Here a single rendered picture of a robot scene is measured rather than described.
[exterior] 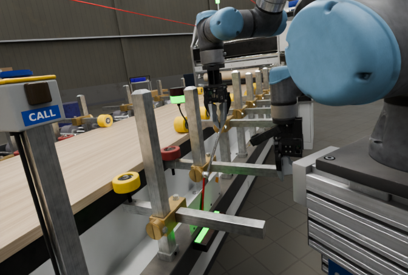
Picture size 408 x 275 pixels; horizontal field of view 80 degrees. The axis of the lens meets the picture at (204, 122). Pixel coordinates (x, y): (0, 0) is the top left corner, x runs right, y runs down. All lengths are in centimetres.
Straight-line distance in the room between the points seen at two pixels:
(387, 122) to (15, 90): 51
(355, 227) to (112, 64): 1274
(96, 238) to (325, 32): 77
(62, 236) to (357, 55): 47
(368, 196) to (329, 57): 26
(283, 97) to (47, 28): 1248
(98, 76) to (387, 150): 1265
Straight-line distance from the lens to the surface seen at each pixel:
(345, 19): 28
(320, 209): 55
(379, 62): 28
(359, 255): 55
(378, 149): 44
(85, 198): 77
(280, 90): 74
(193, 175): 86
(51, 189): 46
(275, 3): 70
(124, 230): 93
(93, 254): 86
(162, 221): 69
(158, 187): 65
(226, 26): 65
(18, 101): 40
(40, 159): 44
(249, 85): 151
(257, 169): 85
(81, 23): 1306
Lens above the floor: 121
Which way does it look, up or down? 13 degrees down
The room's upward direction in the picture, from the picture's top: 7 degrees counter-clockwise
